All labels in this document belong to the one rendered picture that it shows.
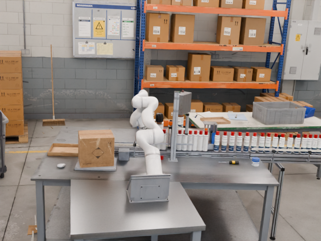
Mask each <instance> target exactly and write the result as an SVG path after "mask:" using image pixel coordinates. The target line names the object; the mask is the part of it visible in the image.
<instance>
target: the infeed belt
mask: <svg viewBox="0 0 321 241"><path fill-rule="evenodd" d="M119 148H129V151H133V150H134V147H114V150H119ZM167 150H168V148H166V150H160V151H164V152H167ZM135 151H143V149H142V148H138V147H135ZM176 152H199V153H238V152H236V150H234V152H229V151H228V150H226V152H221V150H219V151H218V152H214V150H207V152H204V151H192V150H191V151H187V150H186V151H182V150H181V151H177V150H176ZM240 153H245V152H243V151H241V152H240ZM247 153H249V152H247ZM249 154H250V153H249Z"/></svg>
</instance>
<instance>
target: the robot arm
mask: <svg viewBox="0 0 321 241"><path fill-rule="evenodd" d="M131 104H132V106H133V107H134V108H137V109H136V110H135V111H134V112H133V113H132V115H131V117H130V126H131V127H132V128H135V127H137V126H138V127H139V131H137V132H136V134H135V141H136V143H137V144H138V145H139V146H140V147H141V148H142V149H143V150H144V153H145V161H146V171H147V175H163V173H162V167H161V156H160V151H159V149H158V148H156V147H154V146H152V145H151V144H159V143H162V142H163V141H164V137H165V136H164V132H163V130H162V129H161V128H160V127H159V126H158V125H157V124H156V123H155V121H154V117H153V112H154V111H155V110H156V109H157V107H158V100H157V99H156V98H155V97H148V93H147V91H145V90H141V91H140V92H139V94H137V95H136V96H134V97H133V99H132V101H131Z"/></svg>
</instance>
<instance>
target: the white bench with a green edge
mask: <svg viewBox="0 0 321 241"><path fill-rule="evenodd" d="M212 113H213V114H214V115H216V116H218V117H224V118H226V119H227V120H229V121H231V124H218V125H217V131H238V132H242V133H246V132H298V133H299V134H300V138H301V139H302V132H303V131H319V132H320V133H321V120H320V119H318V118H316V117H314V116H313V117H310V118H306V119H304V123H303V124H277V125H265V124H263V123H261V122H259V121H258V120H256V119H254V118H253V117H252V112H212ZM228 113H235V114H244V115H245V117H246V118H247V121H245V120H230V119H229V117H228V115H227V114H228ZM196 115H197V114H196V112H189V126H188V128H191V125H192V124H193V125H194V126H195V127H196V128H204V123H203V122H202V121H201V120H200V118H203V117H202V116H200V115H197V117H196V118H195V116H196ZM300 141H301V140H300ZM300 145H301V143H300ZM313 165H315V166H316V167H317V174H316V176H317V177H318V178H317V179H318V180H319V179H320V177H321V164H313Z"/></svg>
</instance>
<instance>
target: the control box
mask: <svg viewBox="0 0 321 241"><path fill-rule="evenodd" d="M191 100H192V93H191V92H185V91H184V92H181V93H180V95H179V109H178V115H184V114H186V113H189V112H191Z"/></svg>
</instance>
